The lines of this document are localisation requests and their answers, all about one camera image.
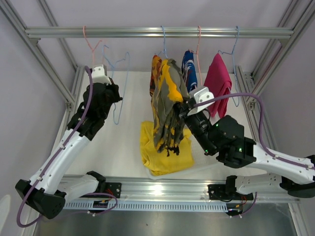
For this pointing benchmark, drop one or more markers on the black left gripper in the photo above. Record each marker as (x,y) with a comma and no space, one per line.
(114,88)

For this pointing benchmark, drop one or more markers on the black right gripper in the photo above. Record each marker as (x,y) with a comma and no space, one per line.
(186,106)

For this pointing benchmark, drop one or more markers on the grey yellow camouflage trousers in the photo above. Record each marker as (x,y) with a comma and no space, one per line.
(168,129)

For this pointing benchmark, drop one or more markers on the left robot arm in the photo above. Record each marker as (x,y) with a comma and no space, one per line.
(44,192)

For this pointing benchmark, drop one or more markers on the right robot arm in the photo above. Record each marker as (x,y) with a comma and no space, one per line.
(225,140)

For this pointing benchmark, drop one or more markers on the blue white patterned trousers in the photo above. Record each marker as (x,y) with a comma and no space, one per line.
(188,70)

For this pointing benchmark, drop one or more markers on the orange camouflage trousers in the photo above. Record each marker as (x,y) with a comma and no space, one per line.
(155,72)

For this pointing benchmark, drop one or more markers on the light blue hanger orange trousers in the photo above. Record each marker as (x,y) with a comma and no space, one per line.
(163,51)

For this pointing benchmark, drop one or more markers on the light blue hanger magenta trousers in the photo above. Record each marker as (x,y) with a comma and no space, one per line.
(232,53)

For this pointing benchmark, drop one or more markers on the white perforated plastic basket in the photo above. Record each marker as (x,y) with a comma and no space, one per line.
(201,162)

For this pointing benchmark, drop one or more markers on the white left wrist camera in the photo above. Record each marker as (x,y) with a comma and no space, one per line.
(99,74)

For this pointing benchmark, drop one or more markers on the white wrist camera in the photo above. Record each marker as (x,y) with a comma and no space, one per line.
(197,99)
(99,74)

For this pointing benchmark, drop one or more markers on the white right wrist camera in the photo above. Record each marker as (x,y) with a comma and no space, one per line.
(197,99)

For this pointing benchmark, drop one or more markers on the left aluminium frame posts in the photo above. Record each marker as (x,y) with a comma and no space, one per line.
(10,13)

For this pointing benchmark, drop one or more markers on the aluminium frame posts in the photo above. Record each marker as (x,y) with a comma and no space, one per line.
(10,13)
(298,16)

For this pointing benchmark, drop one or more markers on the pink wire hanger blue trousers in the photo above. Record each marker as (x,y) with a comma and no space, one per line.
(196,52)

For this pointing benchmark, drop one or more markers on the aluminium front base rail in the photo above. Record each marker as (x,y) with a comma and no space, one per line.
(176,190)

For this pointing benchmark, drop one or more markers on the aluminium hanging rail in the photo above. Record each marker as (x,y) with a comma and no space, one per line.
(158,32)

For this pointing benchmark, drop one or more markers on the white slotted cable duct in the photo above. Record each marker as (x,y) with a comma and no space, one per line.
(202,206)

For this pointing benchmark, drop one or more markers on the right aluminium frame posts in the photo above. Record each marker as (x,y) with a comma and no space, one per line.
(298,16)

